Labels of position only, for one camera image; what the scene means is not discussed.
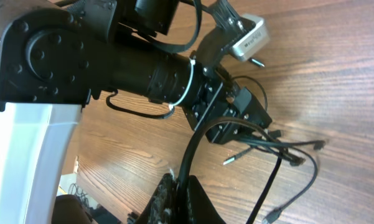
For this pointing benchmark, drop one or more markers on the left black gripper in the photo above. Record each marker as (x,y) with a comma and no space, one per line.
(221,96)

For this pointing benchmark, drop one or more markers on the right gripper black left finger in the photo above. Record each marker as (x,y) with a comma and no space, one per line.
(161,207)

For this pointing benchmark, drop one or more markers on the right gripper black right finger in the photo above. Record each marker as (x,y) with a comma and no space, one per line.
(200,210)

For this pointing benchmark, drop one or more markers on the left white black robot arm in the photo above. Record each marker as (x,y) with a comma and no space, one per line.
(56,57)

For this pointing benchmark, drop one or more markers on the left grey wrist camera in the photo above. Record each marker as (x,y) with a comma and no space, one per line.
(252,42)

